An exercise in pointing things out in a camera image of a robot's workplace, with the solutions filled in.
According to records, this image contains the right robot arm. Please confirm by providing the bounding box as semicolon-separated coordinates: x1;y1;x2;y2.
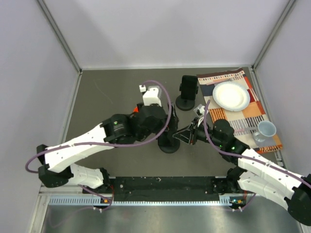
173;118;311;226

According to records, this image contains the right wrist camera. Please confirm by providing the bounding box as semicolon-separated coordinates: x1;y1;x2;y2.
193;104;209;127

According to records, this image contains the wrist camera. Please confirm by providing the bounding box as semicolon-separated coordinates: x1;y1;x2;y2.
193;104;209;127
139;85;162;107

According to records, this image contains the pale blue cup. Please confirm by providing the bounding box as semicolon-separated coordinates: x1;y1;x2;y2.
252;120;276;146

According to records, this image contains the black phone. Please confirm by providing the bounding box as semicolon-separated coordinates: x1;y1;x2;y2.
167;104;179;140
179;75;198;100

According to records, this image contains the black phone stand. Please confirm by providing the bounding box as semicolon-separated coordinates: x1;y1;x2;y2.
175;82;198;111
157;132;180;154

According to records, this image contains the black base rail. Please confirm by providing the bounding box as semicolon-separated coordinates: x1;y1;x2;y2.
112;176;228;202

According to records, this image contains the white paper plate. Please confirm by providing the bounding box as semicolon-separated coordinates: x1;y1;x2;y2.
212;82;250;112

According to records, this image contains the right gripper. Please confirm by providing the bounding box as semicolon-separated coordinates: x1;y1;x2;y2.
174;117;224;147

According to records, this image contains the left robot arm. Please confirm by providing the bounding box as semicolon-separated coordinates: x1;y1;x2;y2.
37;104;179;193

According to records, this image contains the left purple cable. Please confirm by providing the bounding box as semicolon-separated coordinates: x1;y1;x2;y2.
25;80;173;212

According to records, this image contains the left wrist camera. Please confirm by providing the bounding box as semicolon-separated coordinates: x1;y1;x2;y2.
139;85;162;107

